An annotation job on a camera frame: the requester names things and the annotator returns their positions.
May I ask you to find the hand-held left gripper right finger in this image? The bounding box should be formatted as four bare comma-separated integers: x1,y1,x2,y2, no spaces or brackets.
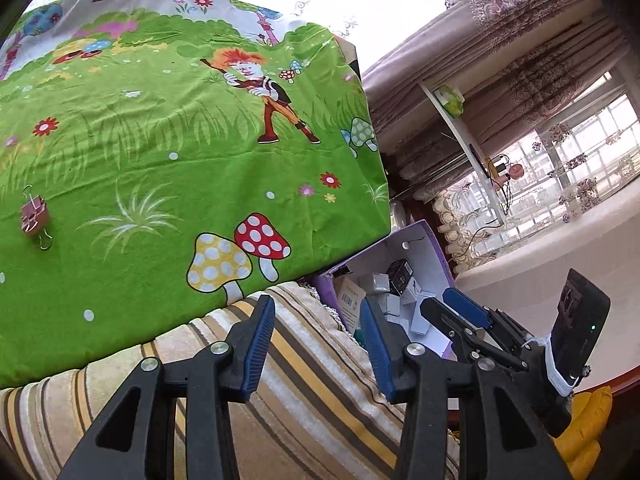
359,297,573,480

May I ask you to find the mauve patterned curtain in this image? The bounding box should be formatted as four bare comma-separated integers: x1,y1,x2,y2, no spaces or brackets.
360,0,640,201

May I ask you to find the black product box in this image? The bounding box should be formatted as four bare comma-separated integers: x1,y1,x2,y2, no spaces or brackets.
387,259,415,297

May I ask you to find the black cable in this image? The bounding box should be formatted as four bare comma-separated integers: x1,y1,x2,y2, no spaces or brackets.
465,175,516,261

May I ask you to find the green cartoon printed bedsheet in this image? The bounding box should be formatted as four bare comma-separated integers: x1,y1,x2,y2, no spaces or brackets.
0,0,393,391

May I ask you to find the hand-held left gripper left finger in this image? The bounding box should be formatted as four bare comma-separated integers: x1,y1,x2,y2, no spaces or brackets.
59,294,277,480

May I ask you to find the large white cardboard box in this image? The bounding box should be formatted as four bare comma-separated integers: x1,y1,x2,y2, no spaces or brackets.
407,302,436,336

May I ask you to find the gridded window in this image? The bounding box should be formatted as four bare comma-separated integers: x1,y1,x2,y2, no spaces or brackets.
470,105,640,261

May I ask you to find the yellow and white power strip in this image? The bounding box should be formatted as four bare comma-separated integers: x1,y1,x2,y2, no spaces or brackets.
482,155,511,181

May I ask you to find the green tissue pack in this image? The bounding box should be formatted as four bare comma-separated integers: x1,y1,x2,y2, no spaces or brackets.
432,85,466,120

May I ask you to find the grey-white text printed box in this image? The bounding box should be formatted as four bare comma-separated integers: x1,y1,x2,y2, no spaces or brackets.
332,277,367,333

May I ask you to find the purple cardboard box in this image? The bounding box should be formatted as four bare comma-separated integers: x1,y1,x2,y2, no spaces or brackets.
310,219,457,361

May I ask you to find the pale window sill ledge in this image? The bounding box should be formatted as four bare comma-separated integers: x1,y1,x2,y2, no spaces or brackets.
452,200,640,391

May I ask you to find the pink binder clip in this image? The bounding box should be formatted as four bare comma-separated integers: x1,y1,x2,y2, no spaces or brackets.
20,185,55,250

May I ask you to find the yellow cloth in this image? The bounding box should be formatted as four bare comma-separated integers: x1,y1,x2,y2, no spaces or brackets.
550,385,613,480

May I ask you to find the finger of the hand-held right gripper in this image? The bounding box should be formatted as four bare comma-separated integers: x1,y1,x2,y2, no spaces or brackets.
419,298,526,373
442,287,533,356

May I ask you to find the floral lace curtain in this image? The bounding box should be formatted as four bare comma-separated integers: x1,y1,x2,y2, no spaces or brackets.
430,180,506,271

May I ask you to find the white cube box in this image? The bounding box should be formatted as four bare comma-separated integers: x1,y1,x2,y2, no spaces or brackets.
357,272,392,296

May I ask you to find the white shelf with items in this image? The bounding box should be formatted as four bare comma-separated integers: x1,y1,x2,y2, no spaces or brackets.
417,80,508,226

